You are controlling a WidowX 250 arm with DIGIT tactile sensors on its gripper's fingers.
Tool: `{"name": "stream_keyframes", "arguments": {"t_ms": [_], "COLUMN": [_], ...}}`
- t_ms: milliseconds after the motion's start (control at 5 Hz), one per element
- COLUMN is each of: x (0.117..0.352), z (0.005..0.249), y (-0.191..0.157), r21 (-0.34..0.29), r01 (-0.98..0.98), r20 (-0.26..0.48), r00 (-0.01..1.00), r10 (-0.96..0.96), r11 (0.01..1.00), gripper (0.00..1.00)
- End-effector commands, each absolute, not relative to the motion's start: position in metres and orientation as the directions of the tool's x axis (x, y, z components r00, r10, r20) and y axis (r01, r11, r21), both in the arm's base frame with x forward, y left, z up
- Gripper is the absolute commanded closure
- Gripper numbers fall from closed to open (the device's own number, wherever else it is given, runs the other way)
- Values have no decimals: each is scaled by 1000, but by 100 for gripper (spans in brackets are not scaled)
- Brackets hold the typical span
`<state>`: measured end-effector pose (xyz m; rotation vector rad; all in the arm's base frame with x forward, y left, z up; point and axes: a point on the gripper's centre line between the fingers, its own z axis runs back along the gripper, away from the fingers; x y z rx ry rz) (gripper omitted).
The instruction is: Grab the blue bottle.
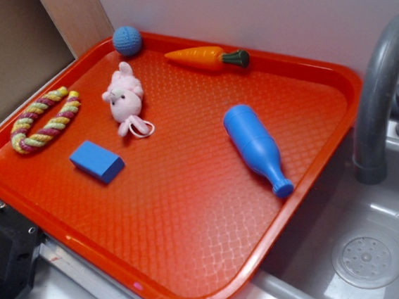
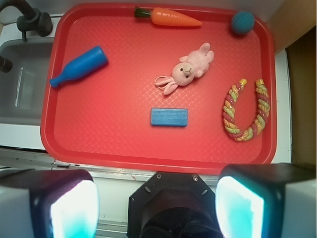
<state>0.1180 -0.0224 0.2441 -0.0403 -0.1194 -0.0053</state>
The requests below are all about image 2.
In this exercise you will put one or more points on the multicolour rope horseshoe toy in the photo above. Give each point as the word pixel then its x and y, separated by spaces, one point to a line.
pixel 244 118

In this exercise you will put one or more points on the grey toy sink basin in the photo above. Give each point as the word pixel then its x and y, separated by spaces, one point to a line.
pixel 22 89

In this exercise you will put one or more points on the red plastic tray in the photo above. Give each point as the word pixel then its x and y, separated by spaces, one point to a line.
pixel 170 99

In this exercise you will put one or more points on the black toy faucet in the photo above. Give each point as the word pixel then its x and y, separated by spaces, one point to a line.
pixel 31 20

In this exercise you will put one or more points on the blue rectangular block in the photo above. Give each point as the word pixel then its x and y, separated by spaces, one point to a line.
pixel 169 117

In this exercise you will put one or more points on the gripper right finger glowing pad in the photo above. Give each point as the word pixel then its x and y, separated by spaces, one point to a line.
pixel 267 201

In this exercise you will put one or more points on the blue plastic bottle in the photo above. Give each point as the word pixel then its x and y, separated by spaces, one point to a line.
pixel 81 66

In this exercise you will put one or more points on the teal knitted ball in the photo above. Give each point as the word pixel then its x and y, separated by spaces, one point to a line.
pixel 242 22

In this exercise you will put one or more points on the pink plush bunny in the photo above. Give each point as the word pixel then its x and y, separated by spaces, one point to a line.
pixel 194 65

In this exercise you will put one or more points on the orange toy carrot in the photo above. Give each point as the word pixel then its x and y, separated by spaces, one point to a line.
pixel 166 17

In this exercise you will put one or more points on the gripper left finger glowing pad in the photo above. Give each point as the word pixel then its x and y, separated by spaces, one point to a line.
pixel 48 204

